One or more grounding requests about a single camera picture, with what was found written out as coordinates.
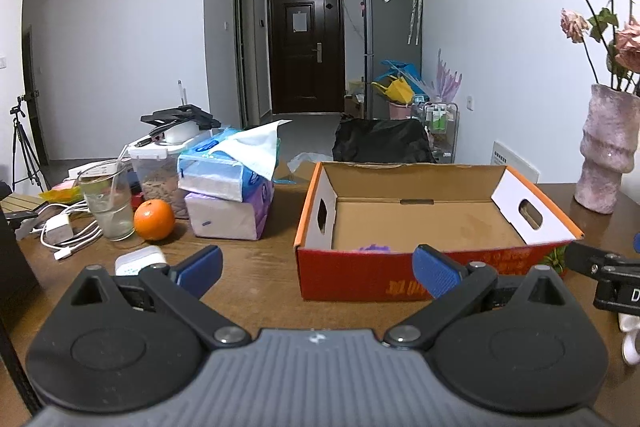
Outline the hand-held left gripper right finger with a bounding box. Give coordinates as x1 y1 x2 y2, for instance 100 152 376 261
382 244 576 350

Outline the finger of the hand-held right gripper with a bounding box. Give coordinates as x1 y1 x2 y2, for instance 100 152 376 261
565 241 640 280

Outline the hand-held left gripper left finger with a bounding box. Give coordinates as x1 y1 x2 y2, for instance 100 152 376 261
65 244 251 350

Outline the white rounded case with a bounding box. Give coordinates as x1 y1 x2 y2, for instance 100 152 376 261
115 246 167 277

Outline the red cardboard box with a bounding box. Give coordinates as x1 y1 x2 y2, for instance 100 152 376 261
294 161 586 303

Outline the orange fruit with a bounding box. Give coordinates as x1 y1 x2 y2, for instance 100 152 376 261
133 199 176 242

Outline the clear plastic food container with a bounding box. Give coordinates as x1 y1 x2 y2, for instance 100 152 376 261
127 132 211 219

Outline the blue tissue pack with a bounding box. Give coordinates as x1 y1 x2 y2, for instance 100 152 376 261
177 119 293 202

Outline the clear drinking glass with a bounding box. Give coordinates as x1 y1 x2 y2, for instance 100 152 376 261
77 160 137 242

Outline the pink textured vase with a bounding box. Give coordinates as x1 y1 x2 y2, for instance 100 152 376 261
574 84 640 215

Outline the clear drinking straw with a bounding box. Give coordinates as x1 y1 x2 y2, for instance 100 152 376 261
106 146 130 228

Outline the white round device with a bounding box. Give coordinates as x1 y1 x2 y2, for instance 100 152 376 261
164 122 201 146

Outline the black garbage bag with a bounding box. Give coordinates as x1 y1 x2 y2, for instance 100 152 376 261
332 118 436 164

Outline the white charger brick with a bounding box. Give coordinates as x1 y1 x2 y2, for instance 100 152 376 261
42 213 74 244

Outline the white plastic bag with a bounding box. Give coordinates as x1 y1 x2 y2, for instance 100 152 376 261
287 152 333 172

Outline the white flat box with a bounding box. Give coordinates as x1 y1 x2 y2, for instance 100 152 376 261
66 164 101 181

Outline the yellow packet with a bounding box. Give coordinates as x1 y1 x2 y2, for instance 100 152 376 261
42 186 83 204

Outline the black paper bag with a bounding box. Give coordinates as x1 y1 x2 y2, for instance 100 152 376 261
0 197 41 308

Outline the wooden slatted stool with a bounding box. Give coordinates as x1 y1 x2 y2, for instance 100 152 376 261
0 194 48 220

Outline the purple feather decoration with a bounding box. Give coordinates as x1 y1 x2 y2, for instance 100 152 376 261
430 49 463 102

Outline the blue bag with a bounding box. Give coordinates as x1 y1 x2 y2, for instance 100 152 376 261
382 59 423 92

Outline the black tripod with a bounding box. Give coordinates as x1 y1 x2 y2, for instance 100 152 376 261
10 94 46 192

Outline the dark brown entrance door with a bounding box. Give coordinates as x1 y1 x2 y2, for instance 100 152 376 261
266 0 346 115

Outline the grey refrigerator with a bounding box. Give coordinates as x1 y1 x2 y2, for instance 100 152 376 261
363 0 423 120

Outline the white folded umbrella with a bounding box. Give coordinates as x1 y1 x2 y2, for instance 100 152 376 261
407 0 423 45

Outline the white wall heater panel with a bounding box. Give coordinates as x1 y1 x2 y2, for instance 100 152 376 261
492 141 540 184

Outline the white charging cable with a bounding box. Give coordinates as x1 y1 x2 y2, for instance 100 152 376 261
39 201 104 261

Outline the wire cart with bottles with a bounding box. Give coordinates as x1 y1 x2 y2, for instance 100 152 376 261
415 99 460 162

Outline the black plastic frame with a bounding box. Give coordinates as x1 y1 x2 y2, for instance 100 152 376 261
141 104 221 131

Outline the side door frame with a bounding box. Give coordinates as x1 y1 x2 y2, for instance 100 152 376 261
232 0 256 130

